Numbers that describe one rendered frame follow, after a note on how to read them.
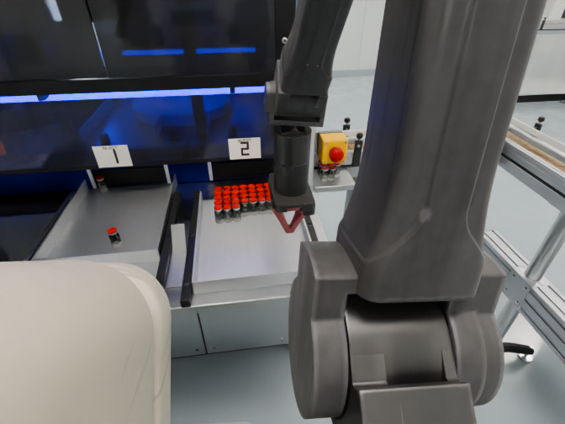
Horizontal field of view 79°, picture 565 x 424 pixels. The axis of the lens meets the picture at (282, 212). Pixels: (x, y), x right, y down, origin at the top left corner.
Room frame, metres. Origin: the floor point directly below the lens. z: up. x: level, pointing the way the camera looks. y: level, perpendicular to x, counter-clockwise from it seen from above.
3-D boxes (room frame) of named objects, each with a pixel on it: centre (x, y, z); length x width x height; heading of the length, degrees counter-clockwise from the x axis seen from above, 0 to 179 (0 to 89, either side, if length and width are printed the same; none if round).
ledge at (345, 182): (0.95, -0.15, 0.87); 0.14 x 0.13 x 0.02; 8
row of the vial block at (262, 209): (0.73, 0.09, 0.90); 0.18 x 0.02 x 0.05; 98
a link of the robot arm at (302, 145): (0.50, -0.01, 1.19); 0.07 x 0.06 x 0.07; 6
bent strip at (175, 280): (0.55, 0.23, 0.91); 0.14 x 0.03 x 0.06; 7
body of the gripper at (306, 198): (0.49, -0.01, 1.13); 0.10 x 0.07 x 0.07; 8
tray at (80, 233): (0.71, 0.43, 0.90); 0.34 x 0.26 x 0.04; 8
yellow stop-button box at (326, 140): (0.90, -0.14, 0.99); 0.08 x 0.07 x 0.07; 8
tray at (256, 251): (0.65, 0.07, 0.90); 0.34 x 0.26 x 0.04; 8
